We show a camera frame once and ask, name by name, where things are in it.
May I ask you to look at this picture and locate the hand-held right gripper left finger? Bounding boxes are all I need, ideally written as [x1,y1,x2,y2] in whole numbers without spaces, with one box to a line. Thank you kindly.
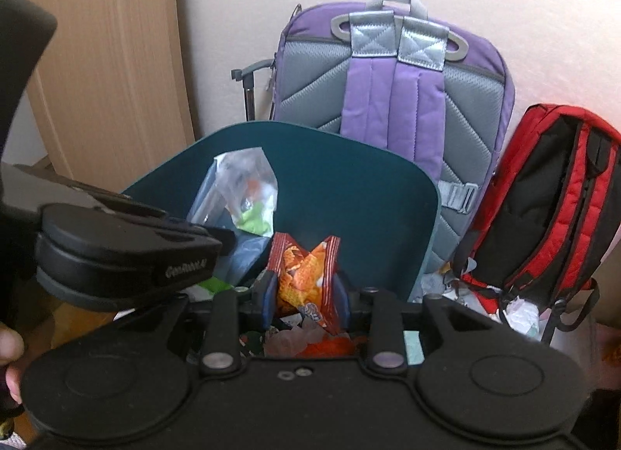
[116,272,278,376]

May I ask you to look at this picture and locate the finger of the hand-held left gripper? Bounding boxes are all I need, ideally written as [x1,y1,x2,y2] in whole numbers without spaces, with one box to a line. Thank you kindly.
[167,217,239,258]

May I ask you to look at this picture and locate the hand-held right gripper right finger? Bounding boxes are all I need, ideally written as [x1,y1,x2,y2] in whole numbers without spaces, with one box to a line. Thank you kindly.
[335,272,511,376]

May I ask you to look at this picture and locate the orange red chip bag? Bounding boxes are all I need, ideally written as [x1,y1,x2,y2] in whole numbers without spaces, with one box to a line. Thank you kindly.
[267,232,344,337]

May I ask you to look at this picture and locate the dark teal waste bin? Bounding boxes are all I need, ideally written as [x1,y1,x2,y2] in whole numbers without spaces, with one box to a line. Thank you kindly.
[121,120,443,306]

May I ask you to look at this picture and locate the person's left hand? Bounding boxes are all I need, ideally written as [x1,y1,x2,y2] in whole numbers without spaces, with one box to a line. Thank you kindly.
[0,325,26,406]

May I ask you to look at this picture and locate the orange foam fruit net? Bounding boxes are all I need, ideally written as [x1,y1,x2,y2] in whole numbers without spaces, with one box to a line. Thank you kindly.
[310,336,361,358]

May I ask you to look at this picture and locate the clear plastic bag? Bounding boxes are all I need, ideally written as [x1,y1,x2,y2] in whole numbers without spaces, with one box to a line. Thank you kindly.
[186,146,280,238]

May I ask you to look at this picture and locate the crumpled white paper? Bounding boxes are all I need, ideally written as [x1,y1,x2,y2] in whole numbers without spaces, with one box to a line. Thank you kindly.
[502,296,540,335]

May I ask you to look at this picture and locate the beige wooden door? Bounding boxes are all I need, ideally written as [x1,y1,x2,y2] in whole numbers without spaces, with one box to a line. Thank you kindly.
[10,0,196,180]

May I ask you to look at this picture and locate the purple grey backpack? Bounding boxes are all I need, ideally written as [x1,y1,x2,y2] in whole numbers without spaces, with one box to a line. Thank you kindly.
[268,0,517,283]

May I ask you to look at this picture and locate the red black backpack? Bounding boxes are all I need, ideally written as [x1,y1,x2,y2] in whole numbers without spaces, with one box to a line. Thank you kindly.
[452,103,621,333]

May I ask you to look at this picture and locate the grey trolley handle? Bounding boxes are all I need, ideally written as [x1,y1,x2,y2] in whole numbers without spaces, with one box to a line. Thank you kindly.
[230,59,275,122]

